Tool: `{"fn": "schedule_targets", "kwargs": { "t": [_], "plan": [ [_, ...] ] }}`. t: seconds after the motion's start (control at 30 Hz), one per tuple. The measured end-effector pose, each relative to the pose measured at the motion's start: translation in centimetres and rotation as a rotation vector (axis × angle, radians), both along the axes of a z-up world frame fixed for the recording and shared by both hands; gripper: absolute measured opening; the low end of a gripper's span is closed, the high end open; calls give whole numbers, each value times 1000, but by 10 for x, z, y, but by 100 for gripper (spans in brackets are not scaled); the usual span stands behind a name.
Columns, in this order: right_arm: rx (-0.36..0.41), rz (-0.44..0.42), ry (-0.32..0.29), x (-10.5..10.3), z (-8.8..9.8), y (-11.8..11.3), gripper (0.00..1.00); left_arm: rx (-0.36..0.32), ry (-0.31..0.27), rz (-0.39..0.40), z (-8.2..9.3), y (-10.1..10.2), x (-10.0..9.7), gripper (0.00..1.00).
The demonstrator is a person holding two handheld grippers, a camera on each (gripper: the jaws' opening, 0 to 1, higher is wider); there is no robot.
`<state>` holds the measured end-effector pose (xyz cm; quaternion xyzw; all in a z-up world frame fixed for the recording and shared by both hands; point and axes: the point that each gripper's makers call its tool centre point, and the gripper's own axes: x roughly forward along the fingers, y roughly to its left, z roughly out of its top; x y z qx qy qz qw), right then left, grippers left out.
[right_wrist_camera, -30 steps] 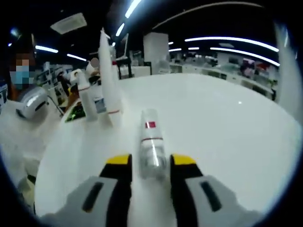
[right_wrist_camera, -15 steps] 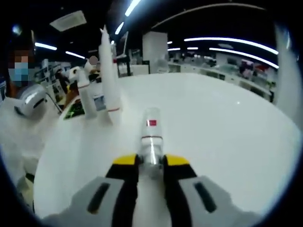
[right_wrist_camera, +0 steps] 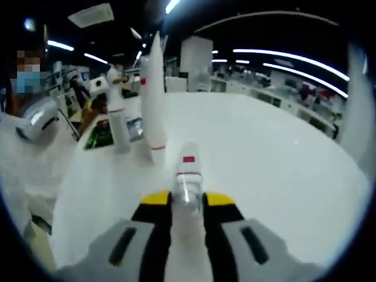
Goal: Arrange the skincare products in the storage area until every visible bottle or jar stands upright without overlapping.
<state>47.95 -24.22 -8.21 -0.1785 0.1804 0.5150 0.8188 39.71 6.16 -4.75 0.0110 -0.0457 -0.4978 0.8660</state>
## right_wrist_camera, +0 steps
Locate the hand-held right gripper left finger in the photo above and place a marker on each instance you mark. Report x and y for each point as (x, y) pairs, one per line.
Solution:
(129, 243)

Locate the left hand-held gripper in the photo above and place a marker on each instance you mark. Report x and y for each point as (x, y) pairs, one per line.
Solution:
(98, 85)

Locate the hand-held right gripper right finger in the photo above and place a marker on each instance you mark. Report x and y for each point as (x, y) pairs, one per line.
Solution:
(243, 243)

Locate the green skincare sachet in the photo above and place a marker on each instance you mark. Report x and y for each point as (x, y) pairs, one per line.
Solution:
(98, 138)

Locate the dark blue silver skincare sachet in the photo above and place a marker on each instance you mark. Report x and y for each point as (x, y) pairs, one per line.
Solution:
(135, 129)

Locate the tall white skincare tube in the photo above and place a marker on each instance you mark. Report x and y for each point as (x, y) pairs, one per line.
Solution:
(152, 102)

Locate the clear skincare bottle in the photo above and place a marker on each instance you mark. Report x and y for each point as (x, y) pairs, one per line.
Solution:
(188, 179)

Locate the grey chest-worn device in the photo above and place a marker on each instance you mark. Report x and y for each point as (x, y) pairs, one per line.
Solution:
(38, 117)

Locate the ceiling air conditioner unit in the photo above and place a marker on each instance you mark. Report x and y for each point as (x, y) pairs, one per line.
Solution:
(91, 16)

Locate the person's head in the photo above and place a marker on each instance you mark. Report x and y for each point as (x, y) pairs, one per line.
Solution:
(14, 103)

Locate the long ceiling strip light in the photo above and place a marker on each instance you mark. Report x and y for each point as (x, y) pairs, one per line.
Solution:
(172, 6)

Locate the operator with blue mask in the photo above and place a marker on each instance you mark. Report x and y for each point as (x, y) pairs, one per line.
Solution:
(26, 170)

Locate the white office workbench row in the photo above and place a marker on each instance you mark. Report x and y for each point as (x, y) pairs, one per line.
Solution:
(279, 100)

